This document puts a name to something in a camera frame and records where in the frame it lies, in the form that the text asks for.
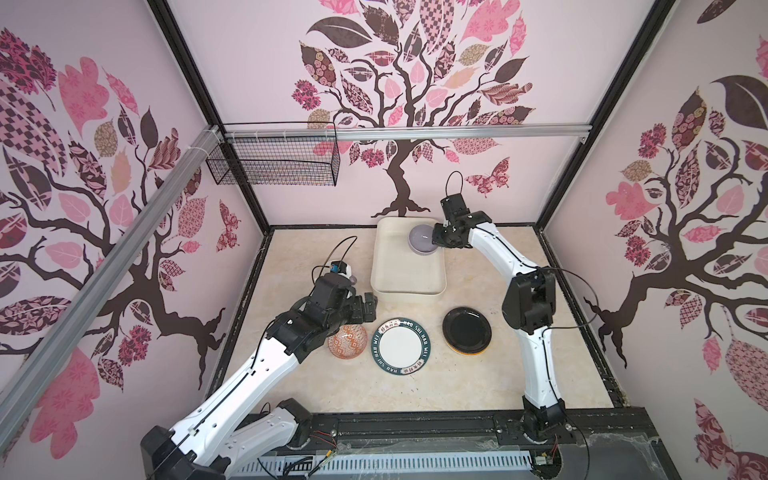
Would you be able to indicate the black glossy plate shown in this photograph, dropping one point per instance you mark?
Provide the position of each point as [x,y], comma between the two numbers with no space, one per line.
[466,329]

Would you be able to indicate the white slotted cable duct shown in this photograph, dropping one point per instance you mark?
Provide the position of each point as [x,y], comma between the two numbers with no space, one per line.
[357,465]

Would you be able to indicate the white plastic bin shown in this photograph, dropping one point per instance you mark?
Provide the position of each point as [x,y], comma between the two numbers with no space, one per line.
[400,275]

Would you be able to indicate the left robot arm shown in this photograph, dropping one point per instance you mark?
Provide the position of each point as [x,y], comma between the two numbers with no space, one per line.
[222,434]

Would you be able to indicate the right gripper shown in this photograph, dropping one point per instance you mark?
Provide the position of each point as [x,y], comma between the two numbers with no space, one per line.
[436,240]

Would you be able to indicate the aluminium frame rail back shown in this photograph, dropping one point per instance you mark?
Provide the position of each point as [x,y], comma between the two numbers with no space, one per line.
[419,133]

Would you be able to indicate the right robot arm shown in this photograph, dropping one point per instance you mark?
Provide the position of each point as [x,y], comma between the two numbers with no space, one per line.
[528,308]

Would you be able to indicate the black wire basket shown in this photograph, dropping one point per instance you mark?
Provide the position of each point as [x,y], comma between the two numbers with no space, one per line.
[291,153]

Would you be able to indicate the aluminium frame rail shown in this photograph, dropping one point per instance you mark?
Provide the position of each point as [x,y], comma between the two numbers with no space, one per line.
[21,395]
[419,133]

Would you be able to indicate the orange rimmed plate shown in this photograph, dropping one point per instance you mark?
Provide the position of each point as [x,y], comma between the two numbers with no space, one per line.
[468,353]

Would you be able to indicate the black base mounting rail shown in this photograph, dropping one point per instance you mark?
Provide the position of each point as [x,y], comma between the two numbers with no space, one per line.
[602,443]

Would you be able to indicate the lavender ceramic bowl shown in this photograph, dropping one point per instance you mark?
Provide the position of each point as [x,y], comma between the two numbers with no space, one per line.
[420,239]

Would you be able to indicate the green rimmed lettered plate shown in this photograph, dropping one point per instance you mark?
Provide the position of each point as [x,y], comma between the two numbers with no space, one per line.
[400,346]

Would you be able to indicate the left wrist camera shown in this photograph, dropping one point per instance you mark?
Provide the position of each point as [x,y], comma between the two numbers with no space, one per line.
[341,267]

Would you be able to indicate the orange patterned bowl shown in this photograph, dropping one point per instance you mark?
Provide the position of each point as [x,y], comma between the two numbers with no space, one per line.
[349,342]

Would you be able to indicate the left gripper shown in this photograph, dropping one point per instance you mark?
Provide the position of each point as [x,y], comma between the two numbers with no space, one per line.
[358,316]

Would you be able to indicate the aluminium frame rail left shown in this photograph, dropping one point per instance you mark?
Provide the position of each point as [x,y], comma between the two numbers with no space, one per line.
[21,395]

